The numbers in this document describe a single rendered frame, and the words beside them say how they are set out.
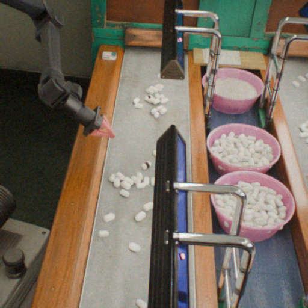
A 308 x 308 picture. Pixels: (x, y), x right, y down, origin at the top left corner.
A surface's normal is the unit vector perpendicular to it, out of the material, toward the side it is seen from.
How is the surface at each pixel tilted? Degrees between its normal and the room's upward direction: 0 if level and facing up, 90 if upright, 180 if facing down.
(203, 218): 0
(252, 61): 0
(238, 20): 90
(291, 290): 0
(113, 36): 90
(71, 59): 90
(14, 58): 90
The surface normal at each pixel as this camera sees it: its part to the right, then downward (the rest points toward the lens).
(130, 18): -0.04, 0.62
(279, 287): 0.06, -0.78
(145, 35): -0.01, 0.27
